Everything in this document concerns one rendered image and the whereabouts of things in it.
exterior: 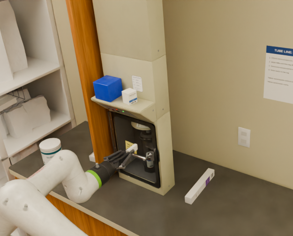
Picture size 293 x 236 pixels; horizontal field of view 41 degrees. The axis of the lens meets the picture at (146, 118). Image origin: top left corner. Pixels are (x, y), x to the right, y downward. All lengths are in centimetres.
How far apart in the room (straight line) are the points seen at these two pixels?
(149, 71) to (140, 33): 18
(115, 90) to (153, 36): 34
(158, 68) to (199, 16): 41
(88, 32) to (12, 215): 107
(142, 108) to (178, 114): 62
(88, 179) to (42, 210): 50
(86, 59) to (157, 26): 42
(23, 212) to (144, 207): 103
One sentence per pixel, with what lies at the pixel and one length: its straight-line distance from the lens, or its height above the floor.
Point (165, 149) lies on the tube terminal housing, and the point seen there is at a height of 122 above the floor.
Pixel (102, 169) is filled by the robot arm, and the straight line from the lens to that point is 170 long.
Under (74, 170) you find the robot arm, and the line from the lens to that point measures 160.
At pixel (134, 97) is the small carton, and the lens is 183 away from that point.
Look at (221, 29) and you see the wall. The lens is 203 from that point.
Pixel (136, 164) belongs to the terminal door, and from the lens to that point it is 213.
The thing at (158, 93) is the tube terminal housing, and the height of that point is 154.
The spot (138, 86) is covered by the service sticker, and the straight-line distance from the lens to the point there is 186.
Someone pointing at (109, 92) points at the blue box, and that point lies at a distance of 186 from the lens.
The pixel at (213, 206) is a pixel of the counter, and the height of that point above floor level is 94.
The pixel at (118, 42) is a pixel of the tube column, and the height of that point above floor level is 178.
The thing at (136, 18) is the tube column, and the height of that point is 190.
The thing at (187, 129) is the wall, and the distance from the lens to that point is 239.
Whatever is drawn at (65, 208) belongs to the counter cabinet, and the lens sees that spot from 240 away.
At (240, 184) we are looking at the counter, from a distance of 223.
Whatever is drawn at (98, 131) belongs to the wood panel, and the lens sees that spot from 214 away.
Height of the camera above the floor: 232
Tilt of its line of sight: 29 degrees down
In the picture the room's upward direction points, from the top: 6 degrees counter-clockwise
